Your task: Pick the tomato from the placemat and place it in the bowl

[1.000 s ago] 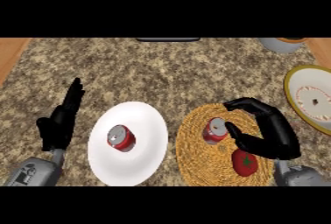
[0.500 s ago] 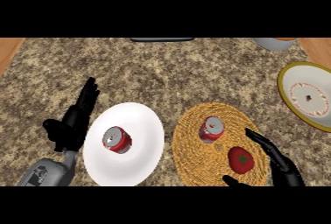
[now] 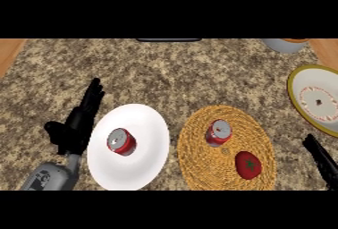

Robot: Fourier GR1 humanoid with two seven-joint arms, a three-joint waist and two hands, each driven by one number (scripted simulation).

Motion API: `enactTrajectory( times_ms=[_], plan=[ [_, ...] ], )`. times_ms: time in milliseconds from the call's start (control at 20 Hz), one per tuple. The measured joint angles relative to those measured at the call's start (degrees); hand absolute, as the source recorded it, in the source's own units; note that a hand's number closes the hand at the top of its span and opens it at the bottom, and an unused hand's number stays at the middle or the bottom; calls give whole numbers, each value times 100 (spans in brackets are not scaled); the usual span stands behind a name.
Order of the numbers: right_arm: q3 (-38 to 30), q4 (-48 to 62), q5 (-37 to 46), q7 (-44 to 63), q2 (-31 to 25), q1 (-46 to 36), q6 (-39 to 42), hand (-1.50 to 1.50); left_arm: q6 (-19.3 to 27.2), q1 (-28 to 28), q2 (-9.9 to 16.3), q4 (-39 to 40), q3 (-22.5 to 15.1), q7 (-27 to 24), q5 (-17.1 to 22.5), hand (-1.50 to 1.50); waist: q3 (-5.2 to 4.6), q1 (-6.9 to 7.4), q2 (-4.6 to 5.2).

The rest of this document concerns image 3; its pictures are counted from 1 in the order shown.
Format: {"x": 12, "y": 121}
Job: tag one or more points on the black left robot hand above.
{"x": 78, "y": 122}

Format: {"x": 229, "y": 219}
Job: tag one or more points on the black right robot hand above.
{"x": 325, "y": 162}

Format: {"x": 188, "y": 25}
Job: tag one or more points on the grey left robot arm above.
{"x": 50, "y": 177}

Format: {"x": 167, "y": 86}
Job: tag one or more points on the red tomato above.
{"x": 248, "y": 165}

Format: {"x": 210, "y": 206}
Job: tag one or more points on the white bowl with yellow rim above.
{"x": 317, "y": 100}

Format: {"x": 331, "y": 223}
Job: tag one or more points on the round woven yellow placemat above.
{"x": 229, "y": 167}

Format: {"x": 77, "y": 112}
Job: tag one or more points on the red can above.
{"x": 219, "y": 133}
{"x": 121, "y": 142}

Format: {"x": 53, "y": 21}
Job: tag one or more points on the white plate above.
{"x": 128, "y": 146}

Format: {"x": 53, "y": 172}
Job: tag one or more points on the dark flat appliance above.
{"x": 168, "y": 39}

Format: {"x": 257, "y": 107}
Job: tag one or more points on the grey pot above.
{"x": 285, "y": 44}

